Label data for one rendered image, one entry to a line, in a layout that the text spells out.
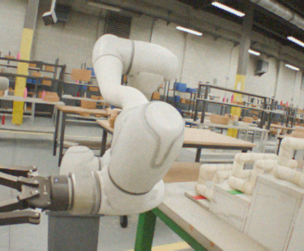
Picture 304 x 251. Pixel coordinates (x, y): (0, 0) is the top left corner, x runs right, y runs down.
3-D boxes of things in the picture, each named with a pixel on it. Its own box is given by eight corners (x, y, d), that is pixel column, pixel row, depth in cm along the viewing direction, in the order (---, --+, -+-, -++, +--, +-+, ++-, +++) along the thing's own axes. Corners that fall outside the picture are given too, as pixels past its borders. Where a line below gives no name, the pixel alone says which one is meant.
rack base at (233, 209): (243, 234, 69) (251, 203, 68) (207, 210, 83) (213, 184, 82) (297, 219, 82) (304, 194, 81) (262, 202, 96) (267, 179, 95)
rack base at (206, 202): (209, 211, 83) (210, 208, 83) (183, 194, 96) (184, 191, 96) (263, 202, 96) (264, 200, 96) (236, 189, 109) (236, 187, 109)
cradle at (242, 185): (250, 197, 71) (253, 187, 71) (223, 184, 81) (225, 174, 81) (258, 197, 73) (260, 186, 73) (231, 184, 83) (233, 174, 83)
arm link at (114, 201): (85, 183, 62) (99, 149, 54) (144, 182, 69) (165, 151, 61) (93, 225, 55) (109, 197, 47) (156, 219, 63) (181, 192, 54)
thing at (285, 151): (280, 180, 64) (288, 144, 63) (271, 176, 67) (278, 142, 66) (287, 179, 66) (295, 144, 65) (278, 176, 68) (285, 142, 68)
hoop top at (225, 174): (217, 181, 86) (218, 172, 86) (211, 178, 89) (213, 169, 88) (257, 179, 95) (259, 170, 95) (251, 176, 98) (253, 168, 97)
